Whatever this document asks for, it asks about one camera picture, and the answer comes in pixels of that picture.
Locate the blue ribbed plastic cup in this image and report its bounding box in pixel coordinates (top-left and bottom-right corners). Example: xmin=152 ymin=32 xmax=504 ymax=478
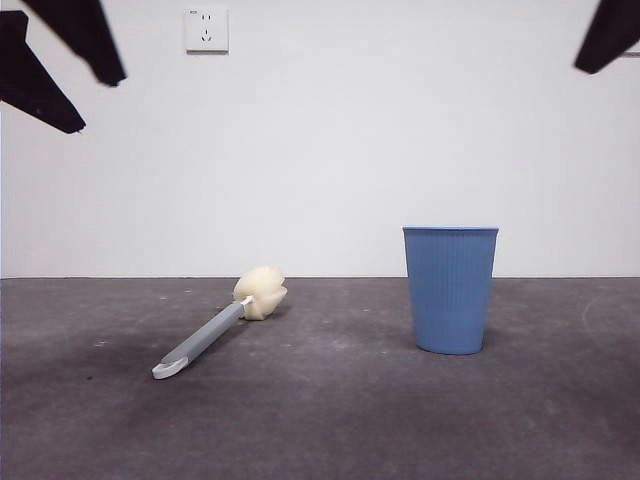
xmin=402 ymin=225 xmax=501 ymax=356

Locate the grey-handled sponge cup brush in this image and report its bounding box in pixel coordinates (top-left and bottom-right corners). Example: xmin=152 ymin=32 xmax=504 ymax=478
xmin=151 ymin=266 xmax=289 ymax=382

